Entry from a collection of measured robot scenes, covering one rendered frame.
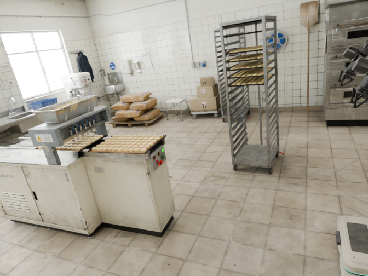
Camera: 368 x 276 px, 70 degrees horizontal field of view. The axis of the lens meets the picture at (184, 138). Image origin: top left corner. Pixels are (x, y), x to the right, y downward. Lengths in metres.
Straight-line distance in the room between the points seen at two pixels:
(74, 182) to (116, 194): 0.39
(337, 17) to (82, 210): 4.23
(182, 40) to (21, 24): 3.24
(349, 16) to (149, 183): 3.73
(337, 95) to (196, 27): 3.15
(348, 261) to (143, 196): 1.58
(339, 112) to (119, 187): 3.75
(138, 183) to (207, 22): 4.42
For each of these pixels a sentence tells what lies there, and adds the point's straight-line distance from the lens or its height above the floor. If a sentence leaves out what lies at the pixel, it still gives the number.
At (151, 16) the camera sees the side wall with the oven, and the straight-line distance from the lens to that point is 6.65.
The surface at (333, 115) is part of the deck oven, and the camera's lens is 4.99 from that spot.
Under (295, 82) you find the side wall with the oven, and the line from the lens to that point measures 5.87.
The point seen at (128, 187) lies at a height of 0.55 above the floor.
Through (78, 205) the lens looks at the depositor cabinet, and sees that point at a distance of 2.70.
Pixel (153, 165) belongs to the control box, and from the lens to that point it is 2.26.
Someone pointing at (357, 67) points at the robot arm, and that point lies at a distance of 1.54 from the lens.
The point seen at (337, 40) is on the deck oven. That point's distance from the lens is 4.75.
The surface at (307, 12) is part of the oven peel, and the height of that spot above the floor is 1.85.
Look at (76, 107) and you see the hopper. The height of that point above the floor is 1.28.
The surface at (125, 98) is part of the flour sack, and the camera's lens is 6.38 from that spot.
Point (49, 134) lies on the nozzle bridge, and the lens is 2.49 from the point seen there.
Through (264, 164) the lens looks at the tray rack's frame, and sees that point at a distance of 3.38.
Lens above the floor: 1.70
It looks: 20 degrees down
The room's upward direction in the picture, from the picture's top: 9 degrees counter-clockwise
